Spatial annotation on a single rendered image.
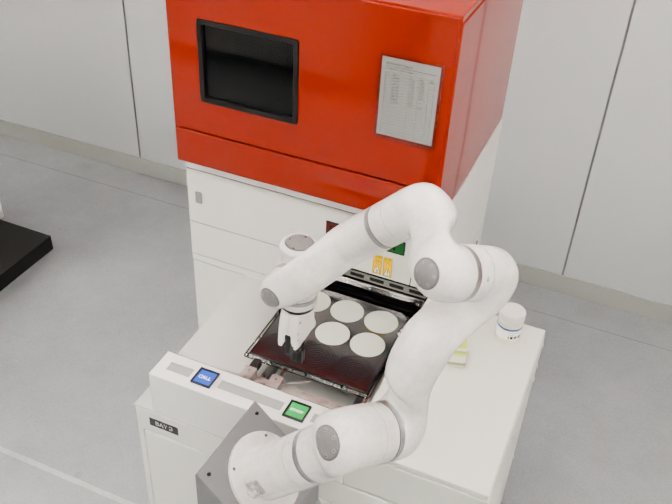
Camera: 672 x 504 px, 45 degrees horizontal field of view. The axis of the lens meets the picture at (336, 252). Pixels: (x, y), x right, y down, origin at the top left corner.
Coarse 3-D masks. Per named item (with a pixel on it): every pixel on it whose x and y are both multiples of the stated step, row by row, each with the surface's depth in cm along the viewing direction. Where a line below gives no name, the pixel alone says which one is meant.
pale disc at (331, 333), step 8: (320, 328) 236; (328, 328) 236; (336, 328) 237; (344, 328) 237; (320, 336) 234; (328, 336) 234; (336, 336) 234; (344, 336) 234; (328, 344) 231; (336, 344) 231
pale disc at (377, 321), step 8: (376, 312) 243; (384, 312) 243; (368, 320) 240; (376, 320) 240; (384, 320) 240; (392, 320) 240; (368, 328) 237; (376, 328) 237; (384, 328) 237; (392, 328) 238
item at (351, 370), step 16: (368, 304) 246; (320, 320) 239; (336, 320) 239; (400, 320) 241; (272, 336) 233; (352, 336) 234; (384, 336) 235; (256, 352) 227; (272, 352) 227; (320, 352) 228; (336, 352) 228; (352, 352) 229; (384, 352) 229; (304, 368) 223; (320, 368) 223; (336, 368) 224; (352, 368) 224; (368, 368) 224; (352, 384) 219; (368, 384) 219
